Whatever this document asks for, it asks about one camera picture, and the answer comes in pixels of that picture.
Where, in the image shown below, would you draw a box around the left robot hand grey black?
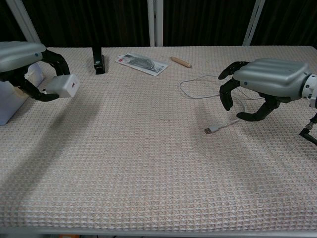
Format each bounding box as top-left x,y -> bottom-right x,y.
0,41 -> 71,103

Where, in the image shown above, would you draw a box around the right robot hand grey black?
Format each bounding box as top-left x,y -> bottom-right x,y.
217,58 -> 312,122

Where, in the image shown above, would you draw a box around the white charger adapter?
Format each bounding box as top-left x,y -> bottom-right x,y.
41,73 -> 80,99

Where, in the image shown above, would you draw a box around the white USB cable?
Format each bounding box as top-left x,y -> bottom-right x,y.
178,75 -> 264,136

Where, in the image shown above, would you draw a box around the blue white tissue pack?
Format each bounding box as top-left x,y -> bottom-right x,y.
0,61 -> 45,126

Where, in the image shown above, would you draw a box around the dark pleated curtain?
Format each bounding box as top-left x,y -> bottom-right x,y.
0,0 -> 317,48

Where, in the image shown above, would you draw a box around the short wooden stick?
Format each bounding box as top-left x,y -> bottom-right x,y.
169,56 -> 193,68

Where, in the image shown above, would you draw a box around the clear plastic packaged item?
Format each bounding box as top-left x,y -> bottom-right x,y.
115,52 -> 170,76

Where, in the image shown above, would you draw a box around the beige waffle tablecloth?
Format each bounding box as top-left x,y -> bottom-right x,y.
0,46 -> 317,233

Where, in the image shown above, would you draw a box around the white metal frame post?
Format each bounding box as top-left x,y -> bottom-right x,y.
5,0 -> 42,45
147,0 -> 164,47
242,0 -> 266,47

